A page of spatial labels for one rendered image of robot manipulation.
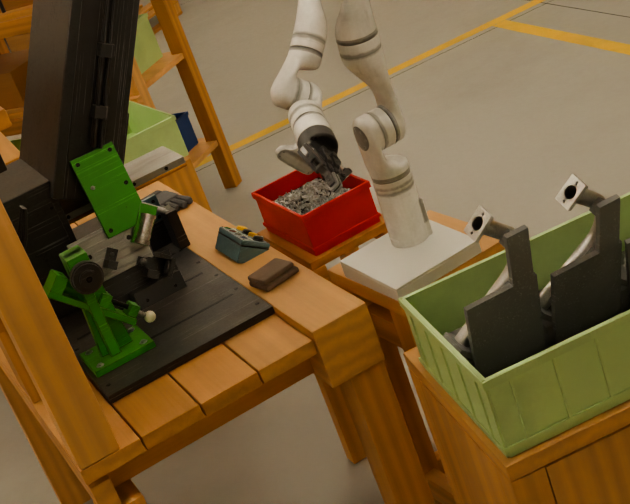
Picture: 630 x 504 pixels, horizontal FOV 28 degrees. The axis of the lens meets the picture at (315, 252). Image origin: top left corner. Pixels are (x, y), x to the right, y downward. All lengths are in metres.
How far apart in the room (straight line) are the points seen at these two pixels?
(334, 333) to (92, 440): 0.56
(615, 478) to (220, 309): 1.02
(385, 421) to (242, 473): 1.24
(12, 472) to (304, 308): 2.07
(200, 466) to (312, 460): 0.41
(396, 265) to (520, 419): 0.70
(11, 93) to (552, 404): 4.33
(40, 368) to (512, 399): 0.90
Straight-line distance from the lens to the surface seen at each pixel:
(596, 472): 2.38
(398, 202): 2.85
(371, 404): 2.81
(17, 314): 2.44
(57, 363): 2.49
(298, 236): 3.29
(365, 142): 2.79
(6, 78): 6.19
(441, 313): 2.59
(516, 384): 2.23
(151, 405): 2.70
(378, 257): 2.90
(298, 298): 2.83
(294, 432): 4.10
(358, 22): 2.68
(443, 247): 2.86
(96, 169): 3.10
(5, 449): 4.79
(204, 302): 2.99
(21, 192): 3.13
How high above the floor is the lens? 2.13
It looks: 24 degrees down
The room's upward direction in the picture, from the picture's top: 20 degrees counter-clockwise
